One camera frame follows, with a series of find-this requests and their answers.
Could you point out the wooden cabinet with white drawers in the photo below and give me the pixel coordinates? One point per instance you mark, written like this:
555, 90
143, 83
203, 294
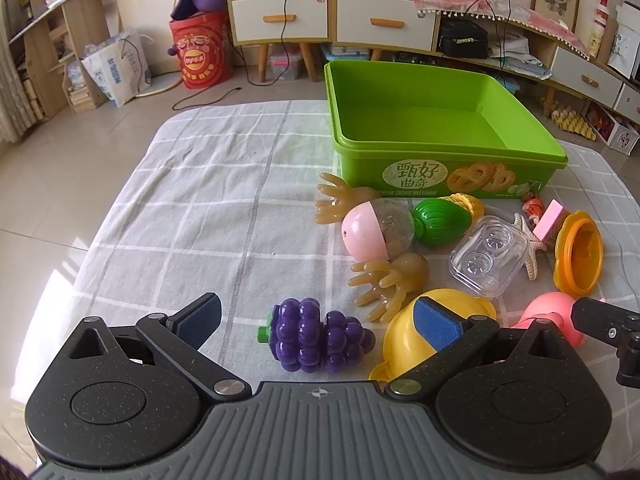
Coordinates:
402, 25

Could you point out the red snack bucket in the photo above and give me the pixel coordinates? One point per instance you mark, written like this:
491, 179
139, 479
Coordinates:
203, 49

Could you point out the tan rubber hand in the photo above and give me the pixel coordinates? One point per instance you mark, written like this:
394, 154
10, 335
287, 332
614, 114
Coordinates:
340, 198
392, 284

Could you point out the black bag on shelf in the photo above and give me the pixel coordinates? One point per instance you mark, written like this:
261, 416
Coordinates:
462, 39

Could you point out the pink toy pig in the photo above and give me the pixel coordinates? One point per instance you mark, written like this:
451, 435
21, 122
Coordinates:
557, 308

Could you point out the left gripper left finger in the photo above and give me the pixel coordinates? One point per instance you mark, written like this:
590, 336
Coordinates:
175, 342

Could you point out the pink toy milk carton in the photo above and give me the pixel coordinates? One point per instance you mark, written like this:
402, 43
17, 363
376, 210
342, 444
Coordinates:
550, 222

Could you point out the clear plastic lens case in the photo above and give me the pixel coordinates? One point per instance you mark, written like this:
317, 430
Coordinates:
488, 256

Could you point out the yellow toy corn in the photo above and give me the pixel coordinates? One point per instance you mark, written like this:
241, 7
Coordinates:
469, 203

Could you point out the orange brown small figurine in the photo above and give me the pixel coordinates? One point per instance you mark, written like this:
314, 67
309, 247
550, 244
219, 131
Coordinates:
533, 211

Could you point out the purple toy grapes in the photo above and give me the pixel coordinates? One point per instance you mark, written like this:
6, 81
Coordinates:
300, 338

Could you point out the green toy vegetable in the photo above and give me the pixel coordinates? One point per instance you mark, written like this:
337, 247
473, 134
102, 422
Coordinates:
439, 222

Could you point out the yellow egg tray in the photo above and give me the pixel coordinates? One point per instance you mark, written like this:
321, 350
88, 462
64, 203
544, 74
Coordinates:
569, 120

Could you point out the yellow toy bowl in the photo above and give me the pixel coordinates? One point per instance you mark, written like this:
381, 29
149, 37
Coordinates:
417, 332

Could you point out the pink clear capsule egg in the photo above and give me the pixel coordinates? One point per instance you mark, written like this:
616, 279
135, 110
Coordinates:
380, 229

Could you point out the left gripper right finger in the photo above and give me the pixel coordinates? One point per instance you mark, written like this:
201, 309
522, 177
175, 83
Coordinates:
457, 342

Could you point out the beige toy starfish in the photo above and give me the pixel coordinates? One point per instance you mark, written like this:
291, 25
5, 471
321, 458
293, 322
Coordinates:
534, 246

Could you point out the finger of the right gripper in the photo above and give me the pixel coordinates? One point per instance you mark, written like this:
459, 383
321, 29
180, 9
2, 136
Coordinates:
615, 326

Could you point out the wooden desk shelf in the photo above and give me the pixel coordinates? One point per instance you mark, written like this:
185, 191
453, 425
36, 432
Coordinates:
48, 40

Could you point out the pink checked cloth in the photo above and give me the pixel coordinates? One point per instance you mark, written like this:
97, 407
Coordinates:
465, 0

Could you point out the green plastic cookie box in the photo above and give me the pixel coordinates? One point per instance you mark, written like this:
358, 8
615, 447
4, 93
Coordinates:
412, 130

